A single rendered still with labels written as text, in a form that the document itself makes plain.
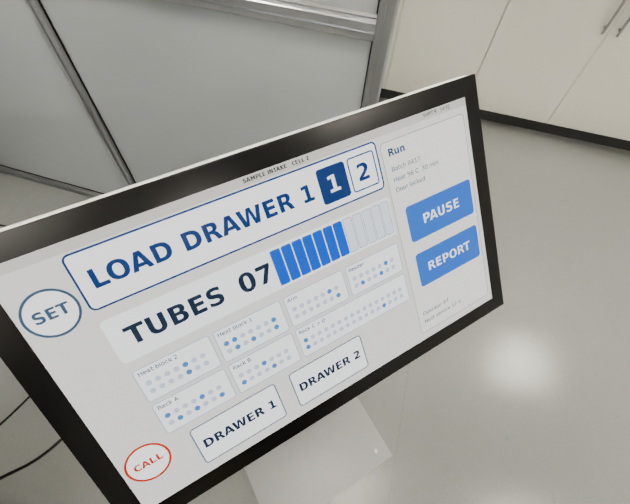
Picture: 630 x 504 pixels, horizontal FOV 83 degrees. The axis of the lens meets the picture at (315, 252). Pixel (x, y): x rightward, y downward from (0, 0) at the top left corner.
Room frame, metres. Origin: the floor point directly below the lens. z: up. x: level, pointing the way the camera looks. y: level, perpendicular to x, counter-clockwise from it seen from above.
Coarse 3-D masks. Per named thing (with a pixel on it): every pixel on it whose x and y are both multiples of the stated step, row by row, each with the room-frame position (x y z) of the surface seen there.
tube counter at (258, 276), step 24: (360, 216) 0.24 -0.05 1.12; (384, 216) 0.25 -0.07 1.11; (288, 240) 0.20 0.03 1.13; (312, 240) 0.21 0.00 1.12; (336, 240) 0.22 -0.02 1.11; (360, 240) 0.23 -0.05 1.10; (240, 264) 0.17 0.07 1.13; (264, 264) 0.18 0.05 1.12; (288, 264) 0.18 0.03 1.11; (312, 264) 0.19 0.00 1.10; (240, 288) 0.15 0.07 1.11; (264, 288) 0.16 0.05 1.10
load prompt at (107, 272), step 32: (320, 160) 0.27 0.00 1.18; (352, 160) 0.28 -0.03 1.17; (256, 192) 0.22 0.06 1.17; (288, 192) 0.23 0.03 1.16; (320, 192) 0.24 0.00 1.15; (352, 192) 0.26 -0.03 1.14; (160, 224) 0.18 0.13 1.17; (192, 224) 0.18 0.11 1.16; (224, 224) 0.19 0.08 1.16; (256, 224) 0.20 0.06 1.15; (288, 224) 0.21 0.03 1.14; (64, 256) 0.14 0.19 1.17; (96, 256) 0.14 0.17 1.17; (128, 256) 0.15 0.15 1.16; (160, 256) 0.16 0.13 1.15; (192, 256) 0.16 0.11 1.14; (224, 256) 0.17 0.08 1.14; (96, 288) 0.12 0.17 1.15; (128, 288) 0.13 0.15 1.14
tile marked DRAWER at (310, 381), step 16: (336, 352) 0.13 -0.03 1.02; (352, 352) 0.13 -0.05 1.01; (304, 368) 0.11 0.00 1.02; (320, 368) 0.11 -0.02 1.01; (336, 368) 0.12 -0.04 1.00; (352, 368) 0.12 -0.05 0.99; (304, 384) 0.09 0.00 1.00; (320, 384) 0.10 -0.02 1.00; (336, 384) 0.10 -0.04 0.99; (304, 400) 0.08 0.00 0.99
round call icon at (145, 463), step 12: (144, 444) 0.02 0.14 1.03; (156, 444) 0.02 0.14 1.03; (120, 456) 0.01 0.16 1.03; (132, 456) 0.01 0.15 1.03; (144, 456) 0.01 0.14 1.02; (156, 456) 0.01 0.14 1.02; (168, 456) 0.02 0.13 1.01; (120, 468) 0.00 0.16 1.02; (132, 468) 0.00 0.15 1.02; (144, 468) 0.00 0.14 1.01; (156, 468) 0.01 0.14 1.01; (168, 468) 0.01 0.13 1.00; (132, 480) -0.01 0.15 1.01; (144, 480) -0.01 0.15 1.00
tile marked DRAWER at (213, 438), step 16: (272, 384) 0.09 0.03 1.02; (256, 400) 0.07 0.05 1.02; (272, 400) 0.07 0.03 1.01; (224, 416) 0.05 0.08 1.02; (240, 416) 0.06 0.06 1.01; (256, 416) 0.06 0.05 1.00; (272, 416) 0.06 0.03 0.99; (192, 432) 0.04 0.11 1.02; (208, 432) 0.04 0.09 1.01; (224, 432) 0.04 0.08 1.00; (240, 432) 0.04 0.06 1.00; (256, 432) 0.05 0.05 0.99; (208, 448) 0.03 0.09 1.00; (224, 448) 0.03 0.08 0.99
